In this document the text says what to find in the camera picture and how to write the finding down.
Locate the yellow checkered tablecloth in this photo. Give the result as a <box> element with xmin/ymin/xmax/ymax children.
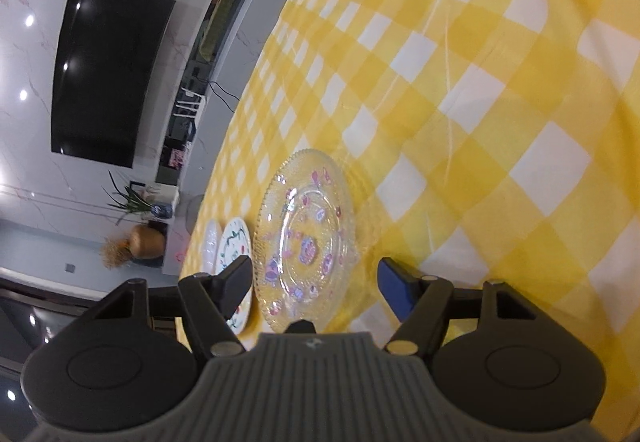
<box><xmin>182</xmin><ymin>0</ymin><xmax>639</xmax><ymax>440</ymax></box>

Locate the large white fruit plate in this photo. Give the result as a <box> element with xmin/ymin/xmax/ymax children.
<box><xmin>214</xmin><ymin>216</ymin><xmax>254</xmax><ymax>336</ymax></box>

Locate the green plant blue pot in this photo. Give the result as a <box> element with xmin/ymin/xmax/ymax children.
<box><xmin>103</xmin><ymin>172</ymin><xmax>175</xmax><ymax>224</ymax></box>

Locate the grey tv cabinet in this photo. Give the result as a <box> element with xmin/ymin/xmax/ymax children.
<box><xmin>154</xmin><ymin>0</ymin><xmax>302</xmax><ymax>223</ymax></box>

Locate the golden vase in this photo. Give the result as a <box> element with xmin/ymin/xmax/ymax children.
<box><xmin>128</xmin><ymin>225</ymin><xmax>165</xmax><ymax>260</ymax></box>

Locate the small white patterned plate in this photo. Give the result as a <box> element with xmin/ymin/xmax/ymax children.
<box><xmin>201</xmin><ymin>220</ymin><xmax>221</xmax><ymax>274</ymax></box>

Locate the clear glass floral plate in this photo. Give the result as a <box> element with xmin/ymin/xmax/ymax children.
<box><xmin>253</xmin><ymin>149</ymin><xmax>359</xmax><ymax>334</ymax></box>

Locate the black television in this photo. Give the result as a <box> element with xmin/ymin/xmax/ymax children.
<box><xmin>50</xmin><ymin>0</ymin><xmax>175</xmax><ymax>168</ymax></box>

